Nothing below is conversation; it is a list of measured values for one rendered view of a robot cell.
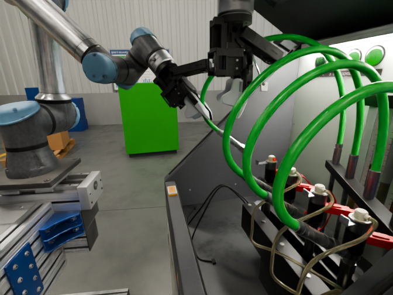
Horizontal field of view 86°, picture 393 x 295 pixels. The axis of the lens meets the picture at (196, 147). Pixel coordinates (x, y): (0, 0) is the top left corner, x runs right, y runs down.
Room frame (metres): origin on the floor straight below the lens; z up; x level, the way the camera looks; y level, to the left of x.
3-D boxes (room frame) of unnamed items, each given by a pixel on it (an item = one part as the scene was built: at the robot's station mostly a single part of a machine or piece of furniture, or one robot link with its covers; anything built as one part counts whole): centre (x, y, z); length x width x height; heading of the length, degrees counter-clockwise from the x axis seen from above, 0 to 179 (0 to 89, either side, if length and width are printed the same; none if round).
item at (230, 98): (0.49, -0.09, 1.29); 0.06 x 0.03 x 0.09; 102
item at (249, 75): (0.48, -0.11, 1.33); 0.05 x 0.02 x 0.09; 12
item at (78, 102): (5.91, 3.84, 0.61); 1.26 x 0.48 x 1.22; 95
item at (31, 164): (0.68, 0.57, 1.09); 0.15 x 0.15 x 0.10
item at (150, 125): (4.06, 0.89, 0.65); 0.95 x 0.86 x 1.30; 103
